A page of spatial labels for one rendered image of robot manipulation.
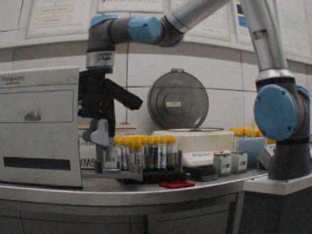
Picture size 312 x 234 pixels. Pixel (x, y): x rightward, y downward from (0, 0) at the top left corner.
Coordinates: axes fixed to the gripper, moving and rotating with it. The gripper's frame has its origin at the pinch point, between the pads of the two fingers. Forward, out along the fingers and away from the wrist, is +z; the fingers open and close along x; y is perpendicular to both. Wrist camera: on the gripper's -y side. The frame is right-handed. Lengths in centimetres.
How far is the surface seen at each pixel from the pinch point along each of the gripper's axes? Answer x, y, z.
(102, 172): 2.8, 2.4, 4.6
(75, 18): -59, -8, -45
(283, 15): -58, -119, -61
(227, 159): -1.7, -36.3, 3.8
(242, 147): -7.6, -46.3, 1.4
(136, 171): 1.3, -7.4, 4.7
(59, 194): 8.5, 17.5, 10.1
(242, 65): -60, -84, -28
